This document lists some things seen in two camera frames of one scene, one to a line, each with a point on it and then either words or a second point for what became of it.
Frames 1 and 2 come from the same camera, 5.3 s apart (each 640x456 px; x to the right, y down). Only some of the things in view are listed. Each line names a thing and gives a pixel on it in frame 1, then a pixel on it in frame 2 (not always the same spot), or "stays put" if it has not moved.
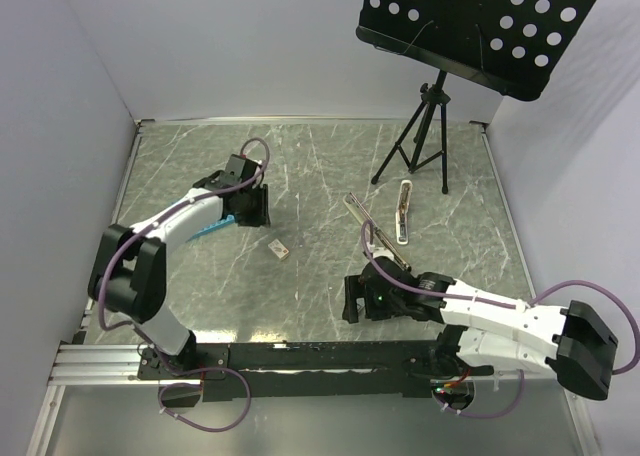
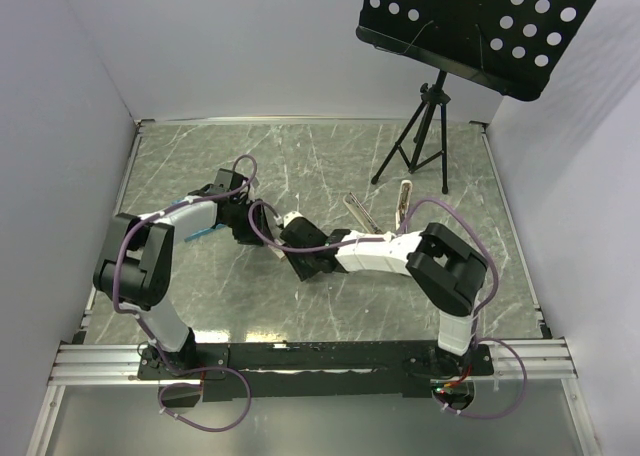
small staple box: [279, 249] stays put
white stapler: [402, 215] stays put
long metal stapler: [362, 216] stays put
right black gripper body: [382, 307] → [302, 264]
